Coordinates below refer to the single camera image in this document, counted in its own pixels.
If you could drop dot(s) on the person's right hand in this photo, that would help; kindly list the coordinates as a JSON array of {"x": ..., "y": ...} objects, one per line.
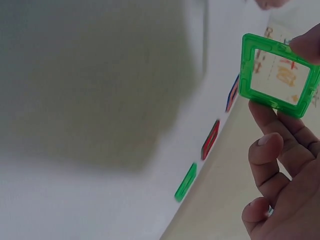
[{"x": 295, "y": 190}]

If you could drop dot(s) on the person's left hand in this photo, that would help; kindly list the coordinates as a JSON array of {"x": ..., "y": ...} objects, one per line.
[{"x": 268, "y": 3}]

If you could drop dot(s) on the green magnetic square tile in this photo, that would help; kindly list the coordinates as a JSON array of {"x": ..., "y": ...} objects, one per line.
[
  {"x": 246, "y": 82},
  {"x": 185, "y": 183}
]

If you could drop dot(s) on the red magnetic square tile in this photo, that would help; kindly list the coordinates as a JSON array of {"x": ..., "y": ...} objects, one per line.
[{"x": 210, "y": 141}]

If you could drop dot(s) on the blue magnetic square tile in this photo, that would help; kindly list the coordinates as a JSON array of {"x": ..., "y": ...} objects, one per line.
[{"x": 231, "y": 97}]

